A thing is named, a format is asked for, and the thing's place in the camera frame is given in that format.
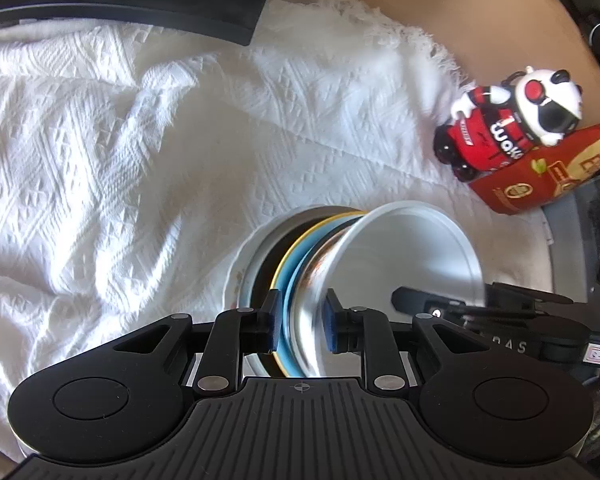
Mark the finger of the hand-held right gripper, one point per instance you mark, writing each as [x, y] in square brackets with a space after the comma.
[420, 300]

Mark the white printed paper bowl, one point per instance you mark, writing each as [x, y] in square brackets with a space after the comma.
[410, 255]

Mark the white textured tablecloth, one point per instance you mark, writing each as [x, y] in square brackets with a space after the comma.
[105, 160]

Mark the black device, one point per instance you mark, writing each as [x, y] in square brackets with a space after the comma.
[595, 10]

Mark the red snack box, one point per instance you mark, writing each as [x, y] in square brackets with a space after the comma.
[545, 175]

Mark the blue bowl white interior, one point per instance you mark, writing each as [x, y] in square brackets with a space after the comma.
[302, 280]

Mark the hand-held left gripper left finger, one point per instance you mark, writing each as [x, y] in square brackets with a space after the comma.
[275, 321]

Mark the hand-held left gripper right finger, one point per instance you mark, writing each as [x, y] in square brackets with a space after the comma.
[332, 327]

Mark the panda toy figure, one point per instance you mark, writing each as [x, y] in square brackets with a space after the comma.
[485, 130]

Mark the blue bowl yellow rim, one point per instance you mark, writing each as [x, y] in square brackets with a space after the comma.
[284, 280]

